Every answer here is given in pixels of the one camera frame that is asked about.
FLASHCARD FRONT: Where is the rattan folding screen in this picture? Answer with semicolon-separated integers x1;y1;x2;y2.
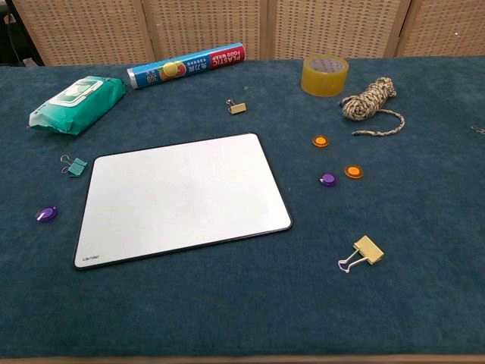
11;0;485;67

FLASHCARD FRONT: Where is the beige braided rope bundle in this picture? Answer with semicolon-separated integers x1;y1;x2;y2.
338;77;405;137

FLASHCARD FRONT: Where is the green binder clip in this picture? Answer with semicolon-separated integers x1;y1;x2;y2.
59;154;89;178

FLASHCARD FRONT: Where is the large gold binder clip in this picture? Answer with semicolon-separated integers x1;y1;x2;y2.
337;234;386;274

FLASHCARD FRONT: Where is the yellow packing tape roll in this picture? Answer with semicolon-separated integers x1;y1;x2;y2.
301;54;350;97

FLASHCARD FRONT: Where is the white board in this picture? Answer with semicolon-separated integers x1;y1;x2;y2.
72;132;293;271

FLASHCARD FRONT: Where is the dark teal table cloth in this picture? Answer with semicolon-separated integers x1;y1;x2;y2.
0;55;485;359

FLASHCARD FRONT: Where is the blue plastic food wrap roll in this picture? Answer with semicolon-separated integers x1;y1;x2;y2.
127;42;248;91

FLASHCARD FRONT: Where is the green wet wipes pack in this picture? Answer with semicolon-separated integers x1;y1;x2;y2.
28;75;127;137

